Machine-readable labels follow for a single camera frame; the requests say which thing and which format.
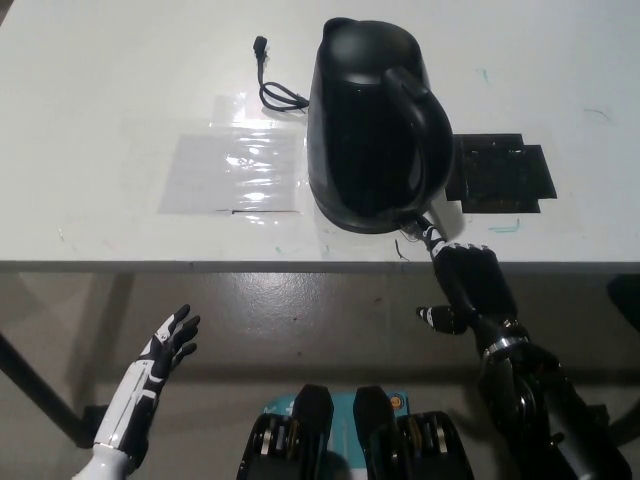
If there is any black electric kettle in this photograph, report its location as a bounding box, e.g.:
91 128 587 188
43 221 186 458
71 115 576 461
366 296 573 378
305 17 456 226

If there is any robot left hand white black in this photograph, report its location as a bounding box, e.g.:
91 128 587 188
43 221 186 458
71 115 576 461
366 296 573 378
94 303 201 457

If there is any black power cord with plug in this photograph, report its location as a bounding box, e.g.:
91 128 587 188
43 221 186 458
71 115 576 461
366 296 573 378
252 34 310 115

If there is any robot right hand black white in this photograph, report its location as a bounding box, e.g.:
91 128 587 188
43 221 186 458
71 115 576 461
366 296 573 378
414 214 519 352

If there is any black table leg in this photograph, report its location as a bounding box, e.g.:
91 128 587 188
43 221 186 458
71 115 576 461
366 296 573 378
0 330 85 449

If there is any clear plastic sheet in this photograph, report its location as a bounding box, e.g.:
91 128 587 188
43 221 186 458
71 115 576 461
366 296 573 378
158 130 304 216

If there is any black round kettle base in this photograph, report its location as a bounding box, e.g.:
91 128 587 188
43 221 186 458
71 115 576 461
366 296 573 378
312 194 436 235

